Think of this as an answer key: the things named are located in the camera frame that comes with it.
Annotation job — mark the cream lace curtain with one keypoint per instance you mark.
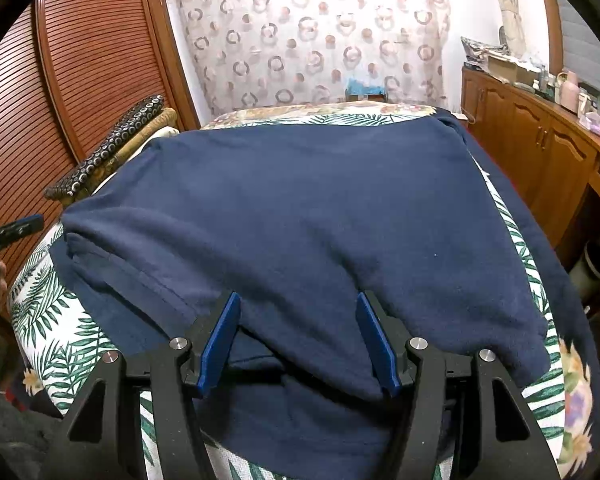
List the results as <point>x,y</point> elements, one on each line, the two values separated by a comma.
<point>510,20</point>

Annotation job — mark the navy bed cover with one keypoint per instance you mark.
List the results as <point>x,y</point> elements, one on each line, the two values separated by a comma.
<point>525,230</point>

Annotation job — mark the small purple item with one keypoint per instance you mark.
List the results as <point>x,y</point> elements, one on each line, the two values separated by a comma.
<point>594,125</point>

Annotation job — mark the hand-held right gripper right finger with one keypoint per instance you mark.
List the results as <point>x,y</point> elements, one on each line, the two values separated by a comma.
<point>380,345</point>

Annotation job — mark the circle pattern wall curtain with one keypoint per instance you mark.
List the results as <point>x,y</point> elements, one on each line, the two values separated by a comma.
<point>305,35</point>

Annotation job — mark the pink bottle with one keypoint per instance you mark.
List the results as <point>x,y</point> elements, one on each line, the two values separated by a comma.
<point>570,92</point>

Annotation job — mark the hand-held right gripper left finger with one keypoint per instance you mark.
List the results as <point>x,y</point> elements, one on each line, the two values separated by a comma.
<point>220,345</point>

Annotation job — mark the wooden louvered wardrobe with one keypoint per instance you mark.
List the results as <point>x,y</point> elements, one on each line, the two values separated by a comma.
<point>80,85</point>

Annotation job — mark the person's left hand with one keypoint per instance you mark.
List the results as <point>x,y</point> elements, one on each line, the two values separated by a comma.
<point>1,290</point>

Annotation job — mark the beige pillow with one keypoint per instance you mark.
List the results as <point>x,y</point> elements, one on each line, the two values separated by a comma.
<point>155,122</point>

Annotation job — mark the green leaf print bed sheet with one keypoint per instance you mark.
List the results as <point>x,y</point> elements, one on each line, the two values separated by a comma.
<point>55,320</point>

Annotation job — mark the cardboard box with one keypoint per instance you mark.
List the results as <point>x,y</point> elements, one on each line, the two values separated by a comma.
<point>507,70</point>

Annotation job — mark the patterned cloth bundle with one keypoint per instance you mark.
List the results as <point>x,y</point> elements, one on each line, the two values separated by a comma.
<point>482,52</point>

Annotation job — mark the small blue box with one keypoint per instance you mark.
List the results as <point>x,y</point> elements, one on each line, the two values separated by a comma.
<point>365,91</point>

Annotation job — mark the navy t-shirt with orange print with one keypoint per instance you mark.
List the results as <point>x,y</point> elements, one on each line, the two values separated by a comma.
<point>305,210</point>

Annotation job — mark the grey window blind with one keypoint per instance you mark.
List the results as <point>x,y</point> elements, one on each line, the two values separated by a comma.
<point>585,45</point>

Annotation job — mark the grey bin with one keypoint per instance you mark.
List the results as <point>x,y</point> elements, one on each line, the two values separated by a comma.
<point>592,267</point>

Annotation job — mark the person's dark clothing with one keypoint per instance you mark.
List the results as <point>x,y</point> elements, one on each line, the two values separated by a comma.
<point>15,400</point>

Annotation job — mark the wooden cabinet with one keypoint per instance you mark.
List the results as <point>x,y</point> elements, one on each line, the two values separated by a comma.
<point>530,135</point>

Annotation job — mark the floral blanket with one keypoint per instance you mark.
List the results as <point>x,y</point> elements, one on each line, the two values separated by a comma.
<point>260,114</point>

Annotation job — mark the wooden window frame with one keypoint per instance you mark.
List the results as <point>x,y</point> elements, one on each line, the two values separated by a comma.
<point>551,20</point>

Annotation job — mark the dark circle pattern cushion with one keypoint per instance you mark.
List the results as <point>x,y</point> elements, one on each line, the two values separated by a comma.
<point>115,145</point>

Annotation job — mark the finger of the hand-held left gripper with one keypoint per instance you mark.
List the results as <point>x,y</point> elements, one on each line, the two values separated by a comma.
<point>15,230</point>

